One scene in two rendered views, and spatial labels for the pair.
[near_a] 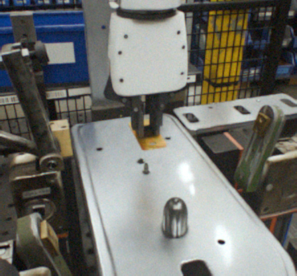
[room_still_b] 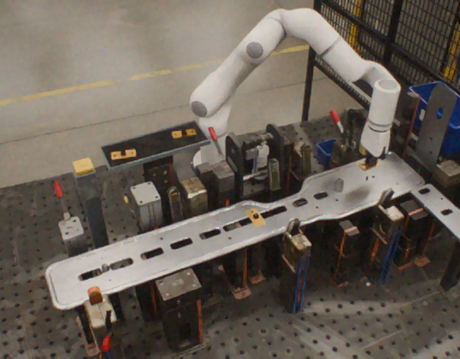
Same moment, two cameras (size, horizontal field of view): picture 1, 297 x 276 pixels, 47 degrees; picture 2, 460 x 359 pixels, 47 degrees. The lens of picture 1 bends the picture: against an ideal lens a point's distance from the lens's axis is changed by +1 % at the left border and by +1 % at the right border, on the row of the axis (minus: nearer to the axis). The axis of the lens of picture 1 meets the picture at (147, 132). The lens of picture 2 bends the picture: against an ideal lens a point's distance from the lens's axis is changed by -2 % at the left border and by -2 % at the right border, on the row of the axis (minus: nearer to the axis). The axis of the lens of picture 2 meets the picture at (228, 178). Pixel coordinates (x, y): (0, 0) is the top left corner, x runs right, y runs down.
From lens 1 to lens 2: 175 cm
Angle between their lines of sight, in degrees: 65
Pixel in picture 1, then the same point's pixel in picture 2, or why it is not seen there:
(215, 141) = (410, 204)
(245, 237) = (341, 206)
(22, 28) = (409, 100)
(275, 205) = (377, 229)
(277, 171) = (379, 213)
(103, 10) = (433, 116)
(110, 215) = (337, 173)
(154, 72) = (368, 144)
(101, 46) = (427, 130)
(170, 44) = (374, 139)
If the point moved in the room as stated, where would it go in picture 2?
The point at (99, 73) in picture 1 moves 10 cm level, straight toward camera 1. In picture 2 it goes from (421, 141) to (399, 145)
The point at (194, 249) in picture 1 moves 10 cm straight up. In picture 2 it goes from (331, 193) to (334, 173)
